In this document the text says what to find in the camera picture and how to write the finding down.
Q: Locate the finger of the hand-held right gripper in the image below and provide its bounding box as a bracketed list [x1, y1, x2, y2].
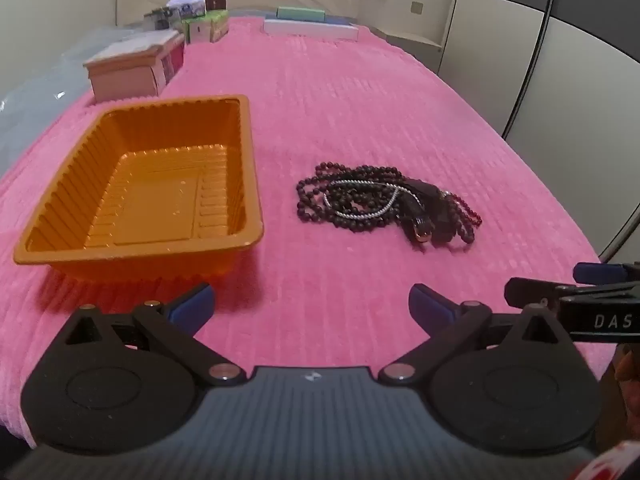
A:
[572, 261, 640, 286]
[504, 277, 640, 307]

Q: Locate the grey white wardrobe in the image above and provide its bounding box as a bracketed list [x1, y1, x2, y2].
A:
[436, 0, 640, 263]

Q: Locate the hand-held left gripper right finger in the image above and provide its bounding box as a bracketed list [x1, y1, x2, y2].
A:
[378, 283, 576, 387]

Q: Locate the long white box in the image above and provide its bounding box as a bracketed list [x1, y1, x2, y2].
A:
[263, 18, 360, 44]

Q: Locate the black strap watch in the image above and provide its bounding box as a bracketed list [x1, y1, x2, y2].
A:
[397, 178, 453, 246]

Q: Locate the silver metal chain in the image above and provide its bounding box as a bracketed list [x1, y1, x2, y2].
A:
[322, 178, 401, 222]

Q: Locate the red bead bracelet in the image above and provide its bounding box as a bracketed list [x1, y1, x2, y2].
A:
[446, 194, 485, 228]

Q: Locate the white blue tissue pack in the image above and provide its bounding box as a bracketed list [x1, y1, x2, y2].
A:
[167, 0, 207, 19]

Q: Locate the white flat box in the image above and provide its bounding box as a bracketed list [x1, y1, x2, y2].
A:
[94, 30, 182, 59]

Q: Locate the red white cloth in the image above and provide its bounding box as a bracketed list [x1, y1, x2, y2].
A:
[570, 440, 640, 480]

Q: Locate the magenta white box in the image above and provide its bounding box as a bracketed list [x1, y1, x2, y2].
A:
[161, 41, 186, 85]

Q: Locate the green flat box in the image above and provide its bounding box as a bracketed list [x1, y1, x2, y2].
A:
[276, 6, 326, 24]

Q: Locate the beige bedside cabinet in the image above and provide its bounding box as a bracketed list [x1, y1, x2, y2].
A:
[384, 29, 444, 77]

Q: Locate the dark bead necklace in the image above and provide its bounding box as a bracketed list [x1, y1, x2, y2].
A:
[296, 161, 476, 251]

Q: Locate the dark clear box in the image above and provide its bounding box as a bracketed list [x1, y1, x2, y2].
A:
[144, 7, 184, 31]

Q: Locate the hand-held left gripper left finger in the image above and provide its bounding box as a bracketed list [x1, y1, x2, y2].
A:
[50, 282, 249, 387]

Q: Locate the clear plastic sheet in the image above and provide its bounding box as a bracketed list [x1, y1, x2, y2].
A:
[0, 25, 151, 176]

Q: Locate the pink cardboard box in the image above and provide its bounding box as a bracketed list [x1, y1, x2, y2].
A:
[84, 42, 173, 103]

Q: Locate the pink ribbed blanket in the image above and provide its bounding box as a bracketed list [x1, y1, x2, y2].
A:
[0, 15, 608, 453]

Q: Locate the orange plastic tray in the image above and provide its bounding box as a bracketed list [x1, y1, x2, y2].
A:
[13, 94, 264, 281]

